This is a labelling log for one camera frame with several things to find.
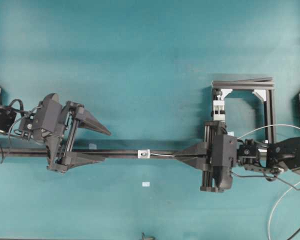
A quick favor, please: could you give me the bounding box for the left dark grey gripper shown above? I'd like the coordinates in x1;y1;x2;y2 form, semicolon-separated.
17;93;111;173

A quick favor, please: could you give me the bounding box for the right dark grey gripper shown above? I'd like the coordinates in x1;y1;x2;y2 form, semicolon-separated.
174;121;238;193

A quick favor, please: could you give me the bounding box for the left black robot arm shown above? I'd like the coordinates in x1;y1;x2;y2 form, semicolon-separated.
0;93;111;173

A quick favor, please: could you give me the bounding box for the silver metal fitting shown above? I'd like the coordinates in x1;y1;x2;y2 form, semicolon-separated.
137;149;151;159

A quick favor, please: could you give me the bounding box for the white tape patch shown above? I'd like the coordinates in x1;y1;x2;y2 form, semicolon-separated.
141;181;151;188

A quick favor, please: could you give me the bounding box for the clear tape on rail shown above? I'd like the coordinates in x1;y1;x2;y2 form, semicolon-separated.
88;143;98;150

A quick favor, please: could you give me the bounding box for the long black aluminium rail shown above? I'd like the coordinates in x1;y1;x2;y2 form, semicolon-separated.
0;148;178;159

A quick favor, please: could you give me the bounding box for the white wire clamp block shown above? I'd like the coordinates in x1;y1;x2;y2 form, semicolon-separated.
212;100;226;122

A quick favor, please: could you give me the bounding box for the black square profile frame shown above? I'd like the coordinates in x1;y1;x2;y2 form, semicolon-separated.
211;77;276;144

